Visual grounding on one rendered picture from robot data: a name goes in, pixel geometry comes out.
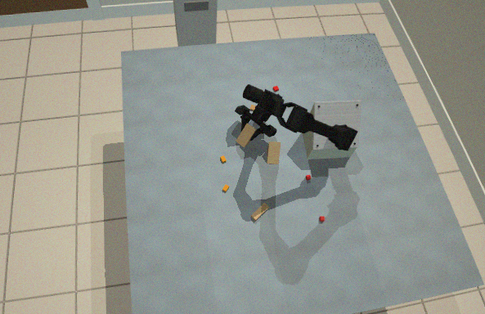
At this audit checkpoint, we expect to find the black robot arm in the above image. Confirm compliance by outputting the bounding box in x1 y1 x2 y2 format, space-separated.
243 84 358 150

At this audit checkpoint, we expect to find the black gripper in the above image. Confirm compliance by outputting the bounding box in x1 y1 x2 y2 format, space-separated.
235 105 276 141

